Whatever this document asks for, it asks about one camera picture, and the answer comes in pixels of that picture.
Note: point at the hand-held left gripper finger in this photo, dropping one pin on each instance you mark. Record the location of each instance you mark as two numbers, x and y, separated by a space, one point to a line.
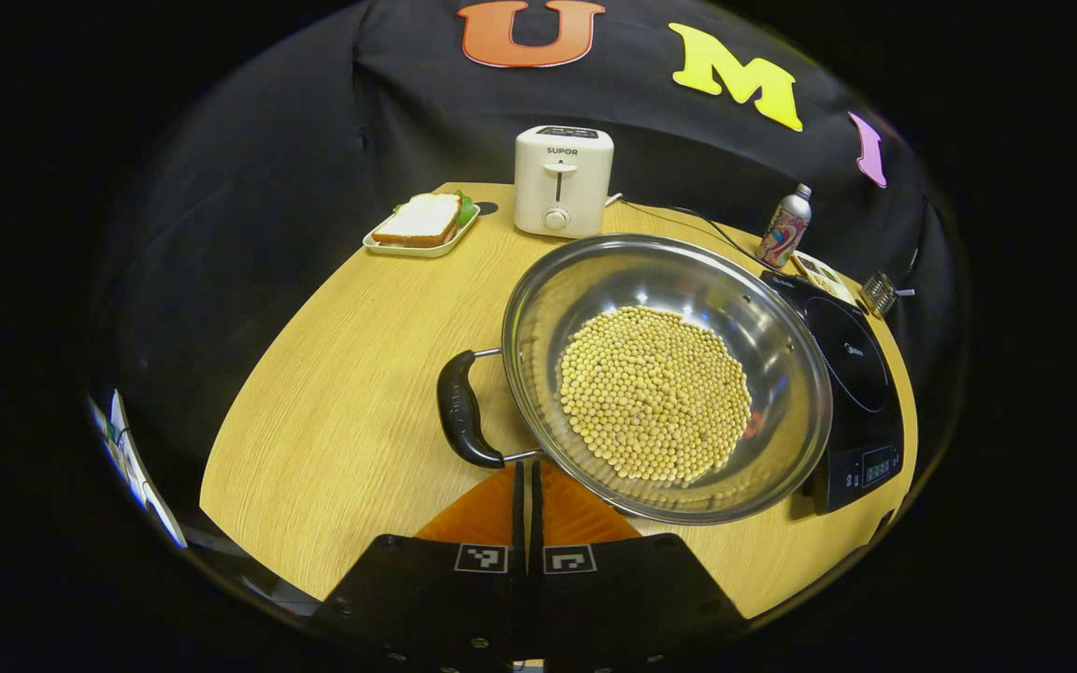
537 523
520 514

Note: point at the white toaster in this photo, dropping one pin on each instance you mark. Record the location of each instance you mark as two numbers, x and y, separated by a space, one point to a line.
562 187

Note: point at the sandwich with lettuce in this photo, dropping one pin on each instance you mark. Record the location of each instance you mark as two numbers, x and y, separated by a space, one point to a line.
417 220

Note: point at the heap of soybeans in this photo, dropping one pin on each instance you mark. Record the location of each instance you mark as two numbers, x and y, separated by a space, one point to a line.
651 393

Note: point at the silver bottle with colourful label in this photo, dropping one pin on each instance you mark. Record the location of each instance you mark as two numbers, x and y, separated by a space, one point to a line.
784 234

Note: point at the pale green rectangular plate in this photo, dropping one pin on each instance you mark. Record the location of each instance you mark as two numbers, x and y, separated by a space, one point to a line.
408 250

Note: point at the black induction cooktop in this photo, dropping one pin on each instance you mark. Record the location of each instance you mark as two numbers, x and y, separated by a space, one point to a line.
852 355

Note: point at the white divided tray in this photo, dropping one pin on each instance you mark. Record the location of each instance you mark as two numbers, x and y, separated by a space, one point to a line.
824 276

